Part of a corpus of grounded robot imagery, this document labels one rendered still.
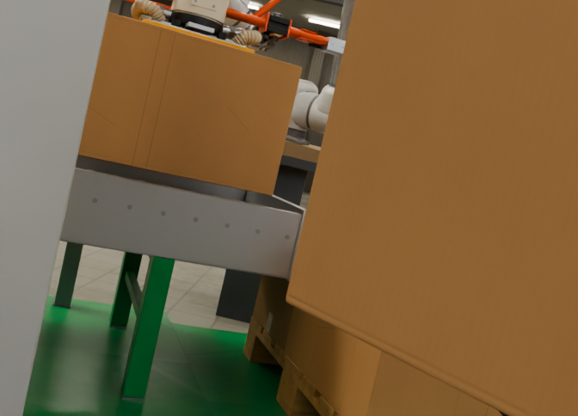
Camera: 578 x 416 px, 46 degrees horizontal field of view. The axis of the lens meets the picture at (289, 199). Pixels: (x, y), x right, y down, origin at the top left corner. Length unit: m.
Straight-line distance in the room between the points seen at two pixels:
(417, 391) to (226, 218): 0.68
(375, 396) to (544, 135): 1.24
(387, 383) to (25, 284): 0.89
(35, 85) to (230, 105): 1.02
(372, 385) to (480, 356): 1.17
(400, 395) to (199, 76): 1.03
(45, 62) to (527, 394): 0.82
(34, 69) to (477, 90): 0.72
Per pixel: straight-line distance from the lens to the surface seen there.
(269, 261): 1.93
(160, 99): 1.96
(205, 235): 1.87
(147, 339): 1.92
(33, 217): 1.07
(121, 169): 2.47
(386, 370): 1.64
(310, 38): 2.27
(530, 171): 0.47
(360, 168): 0.56
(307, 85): 2.98
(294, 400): 2.07
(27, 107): 1.06
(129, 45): 1.96
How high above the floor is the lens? 0.75
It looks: 3 degrees down
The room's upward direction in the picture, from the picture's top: 13 degrees clockwise
